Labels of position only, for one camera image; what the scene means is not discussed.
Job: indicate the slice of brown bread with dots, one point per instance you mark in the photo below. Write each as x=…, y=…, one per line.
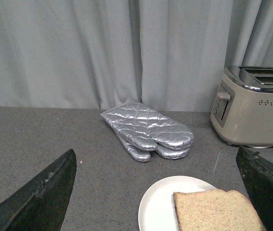
x=215, y=210

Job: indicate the beige two-slot toaster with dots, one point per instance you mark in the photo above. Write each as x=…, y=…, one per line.
x=242, y=112

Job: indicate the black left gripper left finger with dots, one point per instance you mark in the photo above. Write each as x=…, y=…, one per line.
x=41, y=204

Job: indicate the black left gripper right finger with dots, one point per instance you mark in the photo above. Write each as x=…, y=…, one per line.
x=257, y=175

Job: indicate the grey curtain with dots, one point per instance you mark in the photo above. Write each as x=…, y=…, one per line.
x=169, y=54

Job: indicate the upper silver quilted oven mitt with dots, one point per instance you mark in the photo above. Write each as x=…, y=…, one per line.
x=135, y=113

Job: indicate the lower silver quilted oven mitt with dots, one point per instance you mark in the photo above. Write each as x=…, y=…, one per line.
x=150, y=152

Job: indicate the silver quilted oven mitt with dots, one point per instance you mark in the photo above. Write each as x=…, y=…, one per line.
x=150, y=152
x=135, y=113

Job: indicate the white round plate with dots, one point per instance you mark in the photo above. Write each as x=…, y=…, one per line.
x=157, y=208

